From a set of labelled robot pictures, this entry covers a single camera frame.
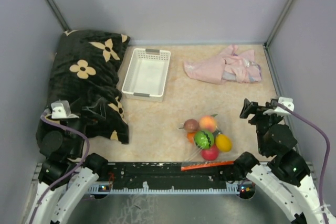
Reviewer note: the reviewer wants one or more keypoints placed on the clear orange zip bag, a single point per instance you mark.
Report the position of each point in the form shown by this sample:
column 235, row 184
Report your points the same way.
column 194, row 159

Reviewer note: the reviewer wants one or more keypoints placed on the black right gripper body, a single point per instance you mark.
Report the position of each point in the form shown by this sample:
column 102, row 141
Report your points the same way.
column 262, row 122

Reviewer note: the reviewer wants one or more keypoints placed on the white perforated plastic basket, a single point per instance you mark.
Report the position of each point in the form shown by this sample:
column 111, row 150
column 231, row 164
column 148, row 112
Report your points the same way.
column 146, row 75

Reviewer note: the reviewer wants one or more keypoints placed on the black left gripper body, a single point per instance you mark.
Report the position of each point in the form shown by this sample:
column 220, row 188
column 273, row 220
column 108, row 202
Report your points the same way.
column 77, row 124

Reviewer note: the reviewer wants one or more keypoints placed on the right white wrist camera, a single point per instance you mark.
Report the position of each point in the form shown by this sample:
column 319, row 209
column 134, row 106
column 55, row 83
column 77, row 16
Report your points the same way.
column 285, row 107

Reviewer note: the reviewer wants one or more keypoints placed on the yellow lemon toy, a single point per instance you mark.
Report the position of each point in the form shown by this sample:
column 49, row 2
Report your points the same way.
column 223, row 143

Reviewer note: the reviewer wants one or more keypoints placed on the red apple toy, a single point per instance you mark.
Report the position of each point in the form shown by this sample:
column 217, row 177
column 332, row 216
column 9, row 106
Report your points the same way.
column 210, row 154

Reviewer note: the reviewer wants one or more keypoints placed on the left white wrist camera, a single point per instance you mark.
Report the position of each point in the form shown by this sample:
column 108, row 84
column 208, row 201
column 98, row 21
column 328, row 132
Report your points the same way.
column 61, row 110

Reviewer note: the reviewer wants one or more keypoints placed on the peach toy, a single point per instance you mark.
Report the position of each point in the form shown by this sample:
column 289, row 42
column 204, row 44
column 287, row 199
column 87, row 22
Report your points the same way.
column 208, row 122

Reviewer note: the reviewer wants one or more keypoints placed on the brown passion fruit toy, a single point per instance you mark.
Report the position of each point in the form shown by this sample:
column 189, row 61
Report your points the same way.
column 191, row 125

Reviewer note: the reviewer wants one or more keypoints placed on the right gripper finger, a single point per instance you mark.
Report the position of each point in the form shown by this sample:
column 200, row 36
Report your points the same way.
column 272, row 104
column 250, row 107

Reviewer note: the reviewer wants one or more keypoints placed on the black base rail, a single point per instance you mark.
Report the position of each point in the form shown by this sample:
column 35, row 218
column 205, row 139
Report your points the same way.
column 140, row 177

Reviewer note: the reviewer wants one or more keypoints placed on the orange fruit toy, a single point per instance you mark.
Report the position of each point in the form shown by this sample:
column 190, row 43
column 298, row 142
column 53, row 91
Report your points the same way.
column 190, row 137

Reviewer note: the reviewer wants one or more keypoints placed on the green watermelon ball toy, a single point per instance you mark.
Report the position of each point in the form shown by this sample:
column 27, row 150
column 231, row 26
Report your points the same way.
column 204, row 139

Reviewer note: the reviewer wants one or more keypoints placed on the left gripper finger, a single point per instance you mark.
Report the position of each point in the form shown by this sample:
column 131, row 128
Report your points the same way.
column 99, row 105
column 93, row 113

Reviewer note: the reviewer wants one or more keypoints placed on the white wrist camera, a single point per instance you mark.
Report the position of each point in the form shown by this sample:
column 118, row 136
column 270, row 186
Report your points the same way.
column 61, row 110
column 285, row 107

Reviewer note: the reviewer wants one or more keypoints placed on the pink crumpled cloth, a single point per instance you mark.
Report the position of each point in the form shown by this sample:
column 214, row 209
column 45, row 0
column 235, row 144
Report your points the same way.
column 228, row 65

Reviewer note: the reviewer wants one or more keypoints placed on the black floral plush blanket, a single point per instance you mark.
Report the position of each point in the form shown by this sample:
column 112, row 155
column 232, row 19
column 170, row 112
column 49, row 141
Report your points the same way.
column 85, row 68

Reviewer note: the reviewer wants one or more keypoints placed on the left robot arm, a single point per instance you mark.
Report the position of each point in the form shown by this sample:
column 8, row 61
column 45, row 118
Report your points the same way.
column 68, row 170

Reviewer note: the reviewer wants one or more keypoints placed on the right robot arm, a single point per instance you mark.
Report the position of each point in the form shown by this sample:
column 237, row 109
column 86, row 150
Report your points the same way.
column 286, row 179

